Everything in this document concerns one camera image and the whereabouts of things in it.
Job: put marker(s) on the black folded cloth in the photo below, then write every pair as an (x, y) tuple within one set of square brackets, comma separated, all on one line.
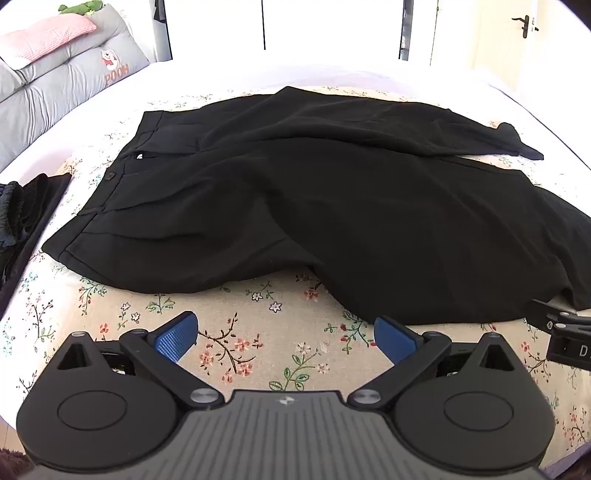
[(39, 207)]

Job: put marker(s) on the green plush toy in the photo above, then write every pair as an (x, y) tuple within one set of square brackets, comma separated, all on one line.
[(81, 7)]

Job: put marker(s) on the grey padded headboard cushion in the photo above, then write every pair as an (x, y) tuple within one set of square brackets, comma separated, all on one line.
[(69, 78)]

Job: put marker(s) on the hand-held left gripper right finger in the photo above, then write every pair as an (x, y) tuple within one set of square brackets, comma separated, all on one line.
[(392, 338)]

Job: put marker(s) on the sliding door wardrobe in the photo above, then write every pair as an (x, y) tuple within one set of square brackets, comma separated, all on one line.
[(217, 27)]

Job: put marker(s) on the narrow shelf column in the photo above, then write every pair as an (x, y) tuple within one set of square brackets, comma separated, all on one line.
[(406, 27)]

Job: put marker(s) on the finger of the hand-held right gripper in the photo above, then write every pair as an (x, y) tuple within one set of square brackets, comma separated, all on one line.
[(551, 314)]

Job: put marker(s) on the dark gathered garment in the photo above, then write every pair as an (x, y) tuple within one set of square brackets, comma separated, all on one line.
[(11, 212)]

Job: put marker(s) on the room door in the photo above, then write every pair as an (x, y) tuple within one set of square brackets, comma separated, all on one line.
[(485, 41)]

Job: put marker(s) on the black pants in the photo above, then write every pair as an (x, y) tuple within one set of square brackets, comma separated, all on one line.
[(323, 207)]

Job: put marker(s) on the floral bed sheet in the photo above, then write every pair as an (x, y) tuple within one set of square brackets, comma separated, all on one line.
[(258, 332)]

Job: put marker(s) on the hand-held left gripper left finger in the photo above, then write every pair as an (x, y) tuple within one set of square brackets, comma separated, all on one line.
[(176, 337)]

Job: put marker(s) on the pink pillow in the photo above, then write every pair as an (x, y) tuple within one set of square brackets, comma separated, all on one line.
[(41, 41)]

